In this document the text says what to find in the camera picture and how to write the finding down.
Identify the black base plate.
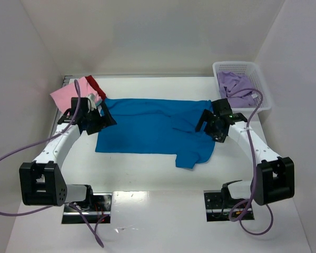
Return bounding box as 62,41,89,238
61,193,112,225
204,190,243,222

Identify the pink folded t shirt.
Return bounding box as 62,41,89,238
50,77,102,113

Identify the blue t shirt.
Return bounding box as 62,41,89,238
95,99,215,169

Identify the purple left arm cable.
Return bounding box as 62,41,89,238
0,79,105,248

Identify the lavender t shirt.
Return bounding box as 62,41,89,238
217,71,258,108

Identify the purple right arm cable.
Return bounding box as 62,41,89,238
226,88,274,235

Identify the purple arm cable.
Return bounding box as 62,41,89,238
0,79,105,248
226,88,274,235

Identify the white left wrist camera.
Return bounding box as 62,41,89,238
86,93,97,111

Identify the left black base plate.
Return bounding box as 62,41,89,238
61,193,112,225

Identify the dark red folded t shirt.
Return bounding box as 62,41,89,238
85,75,107,101

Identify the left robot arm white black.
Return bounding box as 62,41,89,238
19,97,116,208

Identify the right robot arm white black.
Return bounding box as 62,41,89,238
195,99,295,206

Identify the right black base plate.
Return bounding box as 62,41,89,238
204,190,243,222

